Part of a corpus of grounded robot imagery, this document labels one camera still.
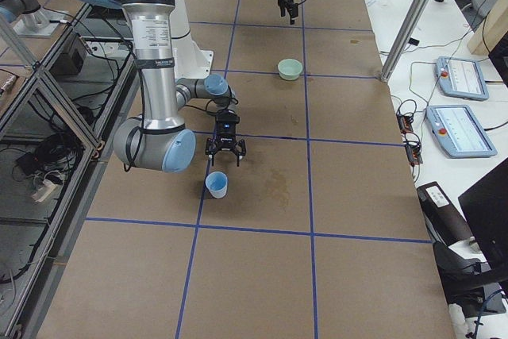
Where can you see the light blue plastic cup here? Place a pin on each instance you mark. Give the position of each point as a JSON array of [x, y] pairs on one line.
[[217, 184]]

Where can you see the mint green ceramic bowl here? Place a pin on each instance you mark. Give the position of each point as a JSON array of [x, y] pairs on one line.
[[289, 69]]

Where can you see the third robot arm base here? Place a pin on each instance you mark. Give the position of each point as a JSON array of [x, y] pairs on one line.
[[31, 18]]

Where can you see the far blue teach pendant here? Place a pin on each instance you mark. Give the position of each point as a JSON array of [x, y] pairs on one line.
[[461, 78]]

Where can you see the blue teach pendant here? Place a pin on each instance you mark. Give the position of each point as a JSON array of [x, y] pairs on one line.
[[461, 78], [458, 132]]

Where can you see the near blue teach pendant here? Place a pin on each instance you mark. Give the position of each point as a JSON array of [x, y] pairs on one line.
[[458, 132]]

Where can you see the black computer monitor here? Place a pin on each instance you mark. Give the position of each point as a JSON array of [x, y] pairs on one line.
[[484, 205]]

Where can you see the white pedestal column base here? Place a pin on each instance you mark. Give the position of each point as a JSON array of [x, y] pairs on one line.
[[191, 62]]

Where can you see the small electronics board with wires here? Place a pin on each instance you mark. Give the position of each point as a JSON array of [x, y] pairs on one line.
[[405, 114]]

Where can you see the aluminium frame post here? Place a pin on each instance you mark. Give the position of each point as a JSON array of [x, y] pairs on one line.
[[408, 25]]

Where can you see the aluminium frame side rack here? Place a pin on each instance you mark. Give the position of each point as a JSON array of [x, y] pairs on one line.
[[64, 95]]

